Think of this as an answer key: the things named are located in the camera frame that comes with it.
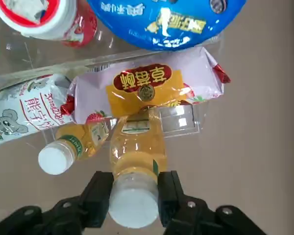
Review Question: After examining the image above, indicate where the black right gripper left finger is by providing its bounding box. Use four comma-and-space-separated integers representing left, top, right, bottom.
0, 171, 115, 235

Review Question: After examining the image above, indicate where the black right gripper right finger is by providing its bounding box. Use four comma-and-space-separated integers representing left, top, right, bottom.
158, 170, 268, 235

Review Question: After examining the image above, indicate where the yellow juice bottle white cap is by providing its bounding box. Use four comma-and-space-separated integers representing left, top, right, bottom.
38, 123, 111, 176
107, 109, 168, 229

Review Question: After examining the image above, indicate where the clear acrylic tiered shelf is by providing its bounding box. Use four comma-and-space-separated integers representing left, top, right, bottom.
0, 9, 223, 147

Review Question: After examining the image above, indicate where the white bear biscuit packet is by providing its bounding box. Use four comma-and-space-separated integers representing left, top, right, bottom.
0, 74, 75, 147

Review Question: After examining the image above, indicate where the pink strawberry snack packet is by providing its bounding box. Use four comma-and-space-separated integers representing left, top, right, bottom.
60, 46, 231, 125

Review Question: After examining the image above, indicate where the blue snack cup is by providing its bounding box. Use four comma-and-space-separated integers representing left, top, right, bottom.
86, 0, 247, 51

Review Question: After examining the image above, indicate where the red and white canister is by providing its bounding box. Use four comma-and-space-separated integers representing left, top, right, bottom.
0, 0, 98, 48

